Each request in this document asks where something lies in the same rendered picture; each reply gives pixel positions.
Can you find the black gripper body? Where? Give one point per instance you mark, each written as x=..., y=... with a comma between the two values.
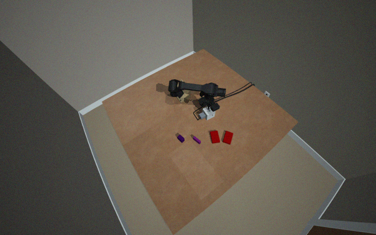
x=214, y=106

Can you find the white power cube with black cable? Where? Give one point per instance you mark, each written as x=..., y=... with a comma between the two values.
x=211, y=114

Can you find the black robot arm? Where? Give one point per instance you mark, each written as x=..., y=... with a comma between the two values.
x=210, y=90

